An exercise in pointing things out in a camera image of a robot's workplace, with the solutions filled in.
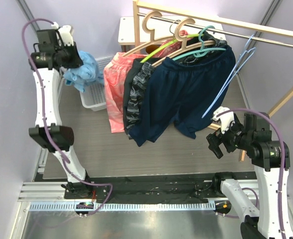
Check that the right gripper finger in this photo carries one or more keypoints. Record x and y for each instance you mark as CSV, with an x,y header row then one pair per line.
x,y
218,153
213,141

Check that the white slotted cable duct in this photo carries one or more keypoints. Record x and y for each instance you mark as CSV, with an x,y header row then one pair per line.
x,y
88,207

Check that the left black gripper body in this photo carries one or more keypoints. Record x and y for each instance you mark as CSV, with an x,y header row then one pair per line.
x,y
69,56

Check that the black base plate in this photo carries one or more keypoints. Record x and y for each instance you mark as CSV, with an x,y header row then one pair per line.
x,y
160,189

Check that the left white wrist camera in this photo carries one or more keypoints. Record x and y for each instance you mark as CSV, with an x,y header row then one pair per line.
x,y
64,34

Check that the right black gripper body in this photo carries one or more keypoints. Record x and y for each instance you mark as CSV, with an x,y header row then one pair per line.
x,y
231,139

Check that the wooden clothes rack frame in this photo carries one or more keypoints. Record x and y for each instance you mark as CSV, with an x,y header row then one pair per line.
x,y
258,28

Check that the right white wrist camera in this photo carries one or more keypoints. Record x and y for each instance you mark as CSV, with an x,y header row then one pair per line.
x,y
225,116

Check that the white plastic basket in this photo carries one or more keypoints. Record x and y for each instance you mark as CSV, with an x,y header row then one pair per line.
x,y
93,97

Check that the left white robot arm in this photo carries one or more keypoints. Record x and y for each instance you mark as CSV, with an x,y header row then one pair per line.
x,y
56,49

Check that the left wooden hanger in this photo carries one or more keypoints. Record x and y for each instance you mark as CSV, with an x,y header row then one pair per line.
x,y
151,32

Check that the navy blue shorts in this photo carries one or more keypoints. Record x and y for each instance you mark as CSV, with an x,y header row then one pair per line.
x,y
185,95

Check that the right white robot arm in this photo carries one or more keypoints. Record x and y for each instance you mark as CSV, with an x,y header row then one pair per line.
x,y
270,156

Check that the teal plastic hanger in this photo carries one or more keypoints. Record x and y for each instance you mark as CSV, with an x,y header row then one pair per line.
x,y
203,50

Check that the right wooden hanger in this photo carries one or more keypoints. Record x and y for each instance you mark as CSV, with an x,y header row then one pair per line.
x,y
183,40

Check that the lime green hanger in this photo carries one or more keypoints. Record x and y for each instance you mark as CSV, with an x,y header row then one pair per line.
x,y
165,49

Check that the light blue wire hanger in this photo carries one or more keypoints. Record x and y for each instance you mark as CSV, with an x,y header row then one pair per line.
x,y
244,57

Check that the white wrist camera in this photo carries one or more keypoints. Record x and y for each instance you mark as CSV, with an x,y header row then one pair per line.
x,y
64,34
225,116

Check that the metal hanging rod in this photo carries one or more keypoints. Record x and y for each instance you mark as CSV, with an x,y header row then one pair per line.
x,y
258,39

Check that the pink patterned shorts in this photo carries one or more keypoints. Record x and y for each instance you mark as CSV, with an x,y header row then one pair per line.
x,y
115,73

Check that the wooden hanger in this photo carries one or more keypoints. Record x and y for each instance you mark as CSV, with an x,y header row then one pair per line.
x,y
151,32
183,40

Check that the black grey patterned shorts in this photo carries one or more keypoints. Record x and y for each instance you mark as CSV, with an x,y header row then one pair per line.
x,y
137,78

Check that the light blue shorts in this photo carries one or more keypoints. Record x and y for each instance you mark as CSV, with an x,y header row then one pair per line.
x,y
86,75

